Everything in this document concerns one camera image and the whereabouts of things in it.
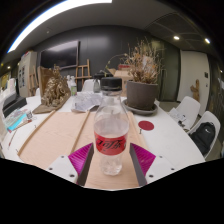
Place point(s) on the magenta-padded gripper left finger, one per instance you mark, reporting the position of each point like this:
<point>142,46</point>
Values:
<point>61,166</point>

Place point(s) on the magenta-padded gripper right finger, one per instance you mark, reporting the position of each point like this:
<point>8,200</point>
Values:
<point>160,166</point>

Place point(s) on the clear red-labelled drink bottle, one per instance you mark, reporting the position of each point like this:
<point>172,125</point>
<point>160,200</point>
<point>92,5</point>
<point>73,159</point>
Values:
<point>111,130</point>

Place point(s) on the light wooden board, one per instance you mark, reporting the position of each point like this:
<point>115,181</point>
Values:
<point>56,136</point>

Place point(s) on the small dark screw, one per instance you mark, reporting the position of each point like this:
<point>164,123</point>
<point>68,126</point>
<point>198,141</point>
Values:
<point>140,131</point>

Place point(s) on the flat round red coaster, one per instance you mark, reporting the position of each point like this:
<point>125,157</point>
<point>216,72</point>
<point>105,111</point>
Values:
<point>146,125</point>

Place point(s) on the black backpack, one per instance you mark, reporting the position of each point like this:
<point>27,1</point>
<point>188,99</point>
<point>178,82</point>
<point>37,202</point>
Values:
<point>202,136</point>

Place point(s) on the stack of papers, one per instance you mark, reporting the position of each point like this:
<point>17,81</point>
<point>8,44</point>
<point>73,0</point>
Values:
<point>177,115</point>

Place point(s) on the grey plant saucer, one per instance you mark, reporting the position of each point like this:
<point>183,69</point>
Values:
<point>146,112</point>

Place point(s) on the teal book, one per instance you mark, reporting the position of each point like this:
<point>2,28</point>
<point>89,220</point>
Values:
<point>15,120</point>

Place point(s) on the open newspaper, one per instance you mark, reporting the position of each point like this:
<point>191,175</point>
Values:
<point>85,101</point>

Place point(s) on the dried plant in grey pot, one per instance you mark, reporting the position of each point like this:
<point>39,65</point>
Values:
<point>141,95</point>

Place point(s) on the green-labelled white bottle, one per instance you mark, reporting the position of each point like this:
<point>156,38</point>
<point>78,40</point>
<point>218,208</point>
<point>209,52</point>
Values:
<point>73,88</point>

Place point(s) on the carved wooden figure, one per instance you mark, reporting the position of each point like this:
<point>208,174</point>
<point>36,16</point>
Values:
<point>195,90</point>

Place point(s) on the wooden easel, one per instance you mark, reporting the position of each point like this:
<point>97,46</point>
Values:
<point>83,71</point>

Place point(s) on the white cabinet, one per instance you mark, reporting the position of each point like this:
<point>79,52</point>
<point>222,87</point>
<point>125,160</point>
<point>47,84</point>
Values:
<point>27,73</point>

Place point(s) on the round ceiling spotlight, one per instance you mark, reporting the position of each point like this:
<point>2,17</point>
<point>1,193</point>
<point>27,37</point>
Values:
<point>207,40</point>
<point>176,37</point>

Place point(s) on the long ceiling light strip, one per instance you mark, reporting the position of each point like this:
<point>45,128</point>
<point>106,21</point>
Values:
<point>43,16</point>

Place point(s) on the black wall screen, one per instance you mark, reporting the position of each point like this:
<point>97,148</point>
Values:
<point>60,55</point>

